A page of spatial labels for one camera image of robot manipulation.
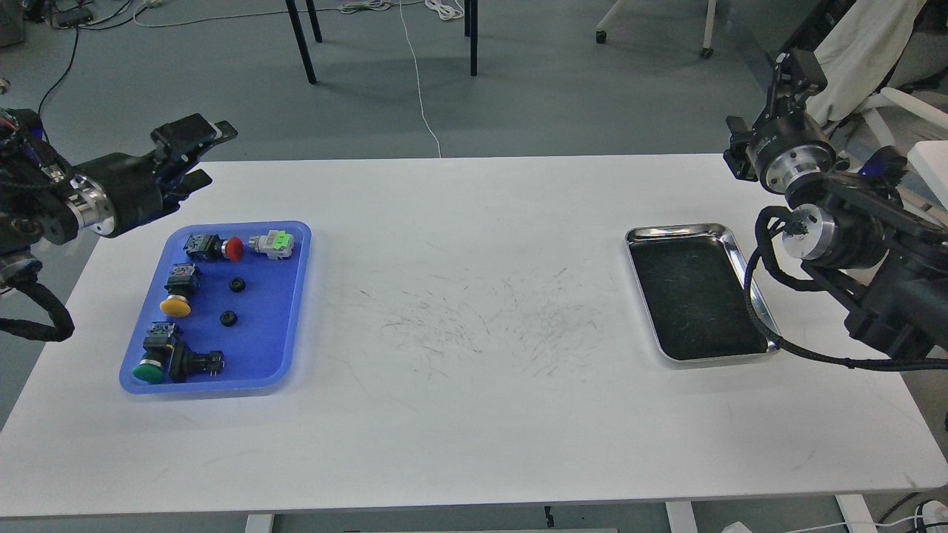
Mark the silver metal tray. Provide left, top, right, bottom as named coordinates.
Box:
left=625, top=223, right=778, bottom=365

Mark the black switch block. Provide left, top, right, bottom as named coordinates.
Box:
left=168, top=341, right=224, bottom=383

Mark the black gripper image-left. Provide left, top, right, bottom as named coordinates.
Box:
left=67, top=113, right=238, bottom=238

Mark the yellow push button switch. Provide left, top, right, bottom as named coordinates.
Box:
left=159, top=262, right=202, bottom=318

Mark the red push button switch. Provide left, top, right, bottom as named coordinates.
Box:
left=182, top=233, right=244, bottom=262

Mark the green push button switch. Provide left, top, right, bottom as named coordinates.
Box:
left=132, top=321, right=179, bottom=384

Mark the white cable on floor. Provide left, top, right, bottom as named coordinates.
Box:
left=337, top=0, right=466, bottom=158

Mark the black table leg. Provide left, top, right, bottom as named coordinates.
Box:
left=463, top=0, right=478, bottom=77
left=284, top=0, right=323, bottom=86

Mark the blue plastic tray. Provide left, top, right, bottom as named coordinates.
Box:
left=118, top=221, right=312, bottom=397

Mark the black table leg right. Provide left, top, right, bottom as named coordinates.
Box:
left=463, top=0, right=478, bottom=77

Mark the green grey switch module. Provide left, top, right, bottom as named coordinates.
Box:
left=248, top=229, right=295, bottom=260

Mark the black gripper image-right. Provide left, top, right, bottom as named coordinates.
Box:
left=724, top=50, right=836, bottom=195

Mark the black floor cable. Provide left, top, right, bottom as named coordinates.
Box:
left=22, top=0, right=149, bottom=123

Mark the small black gear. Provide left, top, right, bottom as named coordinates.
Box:
left=218, top=310, right=239, bottom=327
left=227, top=277, right=247, bottom=293

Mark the black table leg left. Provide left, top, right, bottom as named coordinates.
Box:
left=284, top=0, right=323, bottom=86

